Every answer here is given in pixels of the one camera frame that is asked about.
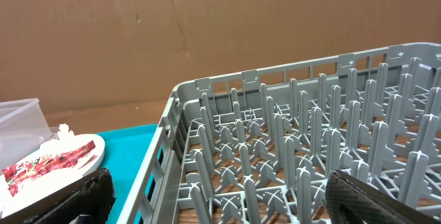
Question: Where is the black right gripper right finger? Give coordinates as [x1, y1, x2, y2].
[325, 170, 440, 224]

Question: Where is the large white plate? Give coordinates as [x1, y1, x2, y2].
[1, 134, 105, 218]

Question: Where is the grey dishwasher rack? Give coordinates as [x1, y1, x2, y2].
[117, 42, 440, 223]

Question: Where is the white tissue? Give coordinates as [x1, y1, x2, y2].
[40, 123, 75, 149]

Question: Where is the teal plastic tray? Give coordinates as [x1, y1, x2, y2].
[99, 124, 157, 224]

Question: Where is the clear plastic waste bin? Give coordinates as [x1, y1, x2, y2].
[1, 98, 54, 169]

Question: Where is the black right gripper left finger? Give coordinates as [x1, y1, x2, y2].
[24, 168, 116, 224]

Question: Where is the red snack wrapper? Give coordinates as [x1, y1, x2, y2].
[2, 141, 96, 196]

